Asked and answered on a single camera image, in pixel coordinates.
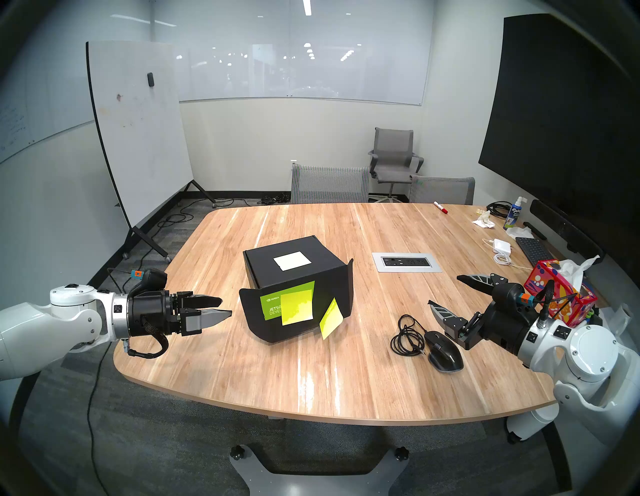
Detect white power adapter with cable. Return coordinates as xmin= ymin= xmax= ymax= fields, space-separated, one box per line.
xmin=482 ymin=238 xmax=514 ymax=266

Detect black computer mouse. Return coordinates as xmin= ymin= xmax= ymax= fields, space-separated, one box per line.
xmin=424 ymin=330 xmax=465 ymax=374

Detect black video sound bar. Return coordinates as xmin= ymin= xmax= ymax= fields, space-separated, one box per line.
xmin=525 ymin=199 xmax=606 ymax=265

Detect curled yellow sticky note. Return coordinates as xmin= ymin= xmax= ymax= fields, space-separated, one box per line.
xmin=319 ymin=298 xmax=344 ymax=341

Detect large glass wall board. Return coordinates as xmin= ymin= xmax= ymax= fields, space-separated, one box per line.
xmin=150 ymin=0 xmax=435 ymax=107

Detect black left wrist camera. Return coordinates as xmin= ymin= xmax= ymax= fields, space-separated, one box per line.
xmin=129 ymin=268 xmax=169 ymax=297

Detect grey swivel office chair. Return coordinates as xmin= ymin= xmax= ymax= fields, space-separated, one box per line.
xmin=368 ymin=127 xmax=425 ymax=203

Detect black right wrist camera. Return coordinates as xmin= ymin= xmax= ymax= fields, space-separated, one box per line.
xmin=492 ymin=281 xmax=536 ymax=307

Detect glass wall board with writing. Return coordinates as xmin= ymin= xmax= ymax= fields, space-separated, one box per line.
xmin=0 ymin=10 xmax=151 ymax=165

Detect grey fabric chair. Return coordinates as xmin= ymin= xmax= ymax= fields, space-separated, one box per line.
xmin=409 ymin=175 xmax=476 ymax=206

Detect flat yellow sticky note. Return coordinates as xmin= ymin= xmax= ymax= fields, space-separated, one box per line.
xmin=280 ymin=287 xmax=316 ymax=327

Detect white square paper label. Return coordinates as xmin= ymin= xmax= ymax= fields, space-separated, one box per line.
xmin=273 ymin=251 xmax=312 ymax=272

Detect white tissue in box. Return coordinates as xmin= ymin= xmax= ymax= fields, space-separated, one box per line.
xmin=557 ymin=255 xmax=601 ymax=291

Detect whiteboard cleaner spray bottle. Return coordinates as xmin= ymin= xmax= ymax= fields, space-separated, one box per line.
xmin=503 ymin=196 xmax=529 ymax=231

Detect black hanging robot cable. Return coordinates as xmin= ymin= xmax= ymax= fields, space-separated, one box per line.
xmin=86 ymin=345 xmax=110 ymax=496

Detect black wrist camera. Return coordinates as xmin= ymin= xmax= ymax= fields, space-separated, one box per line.
xmin=492 ymin=281 xmax=536 ymax=307
xmin=129 ymin=268 xmax=169 ymax=297

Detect white wheeled cylinder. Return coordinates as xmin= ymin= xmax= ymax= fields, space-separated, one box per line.
xmin=506 ymin=402 xmax=560 ymax=445

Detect colourful tissue box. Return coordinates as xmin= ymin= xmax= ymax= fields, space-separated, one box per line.
xmin=523 ymin=259 xmax=598 ymax=328

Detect white plastic item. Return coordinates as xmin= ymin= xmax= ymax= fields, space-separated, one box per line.
xmin=597 ymin=302 xmax=633 ymax=336

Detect black keyboard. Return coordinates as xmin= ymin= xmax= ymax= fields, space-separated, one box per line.
xmin=515 ymin=236 xmax=556 ymax=266

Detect wide grey mesh chair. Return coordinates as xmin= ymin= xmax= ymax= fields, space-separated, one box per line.
xmin=291 ymin=163 xmax=371 ymax=204

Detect rolling whiteboard on stand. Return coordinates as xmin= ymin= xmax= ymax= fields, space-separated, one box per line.
xmin=86 ymin=41 xmax=217 ymax=263

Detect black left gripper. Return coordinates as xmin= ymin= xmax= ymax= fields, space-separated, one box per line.
xmin=127 ymin=289 xmax=233 ymax=339

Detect black braided cable loop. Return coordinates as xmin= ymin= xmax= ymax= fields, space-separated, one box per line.
xmin=120 ymin=315 xmax=171 ymax=360

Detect black cardboard box with lid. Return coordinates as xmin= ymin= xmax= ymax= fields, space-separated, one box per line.
xmin=239 ymin=235 xmax=355 ymax=344

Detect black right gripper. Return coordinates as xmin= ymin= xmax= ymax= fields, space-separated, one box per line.
xmin=428 ymin=273 xmax=539 ymax=357

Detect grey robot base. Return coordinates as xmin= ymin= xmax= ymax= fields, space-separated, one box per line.
xmin=229 ymin=444 xmax=411 ymax=496

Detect silver table outlet plate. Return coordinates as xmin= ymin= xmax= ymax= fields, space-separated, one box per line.
xmin=371 ymin=252 xmax=443 ymax=274

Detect large black wall screen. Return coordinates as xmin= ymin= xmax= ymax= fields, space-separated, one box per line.
xmin=478 ymin=13 xmax=640 ymax=281

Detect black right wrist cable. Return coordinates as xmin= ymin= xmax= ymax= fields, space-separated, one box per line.
xmin=525 ymin=279 xmax=578 ymax=326

